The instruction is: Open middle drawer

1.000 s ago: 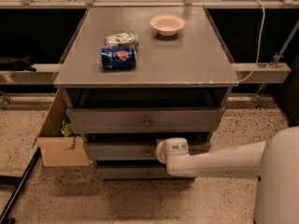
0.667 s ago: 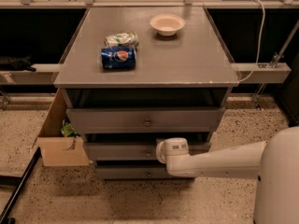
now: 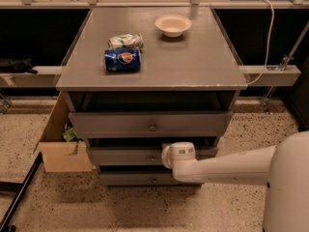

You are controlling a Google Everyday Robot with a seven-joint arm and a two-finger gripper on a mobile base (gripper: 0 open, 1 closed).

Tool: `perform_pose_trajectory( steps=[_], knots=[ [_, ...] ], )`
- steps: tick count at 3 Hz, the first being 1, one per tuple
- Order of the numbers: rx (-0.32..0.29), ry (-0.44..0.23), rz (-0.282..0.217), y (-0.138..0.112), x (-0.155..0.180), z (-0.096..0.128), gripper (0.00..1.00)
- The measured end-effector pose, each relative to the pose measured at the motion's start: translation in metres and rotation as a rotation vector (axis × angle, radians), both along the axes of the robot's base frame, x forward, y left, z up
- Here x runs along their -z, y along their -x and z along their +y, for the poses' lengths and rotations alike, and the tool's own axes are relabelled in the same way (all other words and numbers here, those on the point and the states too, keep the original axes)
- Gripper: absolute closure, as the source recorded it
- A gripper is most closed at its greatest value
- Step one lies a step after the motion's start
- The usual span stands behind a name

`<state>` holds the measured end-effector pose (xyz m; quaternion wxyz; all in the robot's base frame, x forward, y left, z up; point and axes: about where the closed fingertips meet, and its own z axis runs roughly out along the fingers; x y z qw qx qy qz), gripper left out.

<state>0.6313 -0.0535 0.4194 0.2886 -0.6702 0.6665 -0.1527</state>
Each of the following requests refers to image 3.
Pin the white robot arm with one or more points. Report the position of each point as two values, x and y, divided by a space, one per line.
283 169

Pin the grey top drawer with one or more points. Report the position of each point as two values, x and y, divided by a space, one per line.
149 124

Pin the grey drawer cabinet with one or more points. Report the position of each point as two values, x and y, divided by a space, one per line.
193 72

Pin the blue pepsi can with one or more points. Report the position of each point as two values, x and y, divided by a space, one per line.
122 59

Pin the crushed green white can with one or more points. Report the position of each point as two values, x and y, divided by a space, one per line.
130 40

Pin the white bowl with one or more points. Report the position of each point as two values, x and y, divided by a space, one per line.
172 25

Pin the green packet in box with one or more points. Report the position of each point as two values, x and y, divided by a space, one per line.
70 135

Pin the cardboard box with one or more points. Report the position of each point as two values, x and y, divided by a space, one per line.
58 154

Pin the black object on ledge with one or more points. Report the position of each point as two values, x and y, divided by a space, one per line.
9 65

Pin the black floor bar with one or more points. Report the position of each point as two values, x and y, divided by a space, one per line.
18 190

